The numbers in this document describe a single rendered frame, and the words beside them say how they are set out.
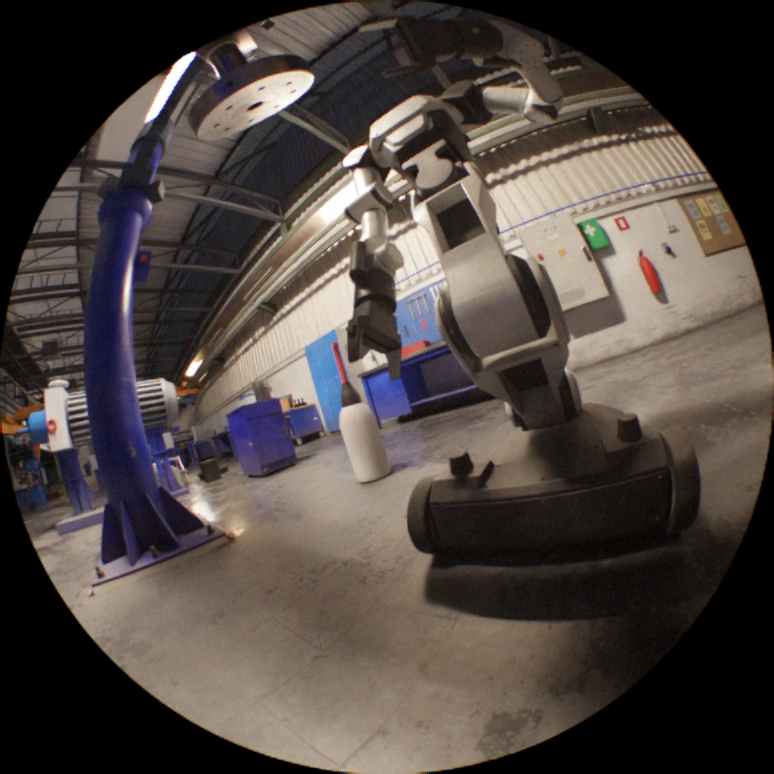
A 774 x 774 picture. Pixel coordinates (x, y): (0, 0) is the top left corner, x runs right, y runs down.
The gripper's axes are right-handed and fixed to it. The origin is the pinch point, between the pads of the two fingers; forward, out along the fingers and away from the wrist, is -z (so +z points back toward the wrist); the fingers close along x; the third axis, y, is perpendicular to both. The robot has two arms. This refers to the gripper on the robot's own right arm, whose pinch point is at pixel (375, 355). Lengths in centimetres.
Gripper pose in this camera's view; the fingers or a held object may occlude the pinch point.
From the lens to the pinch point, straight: 48.5
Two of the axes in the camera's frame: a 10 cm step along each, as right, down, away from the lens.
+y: 7.6, -2.6, -5.9
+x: -6.5, -2.5, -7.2
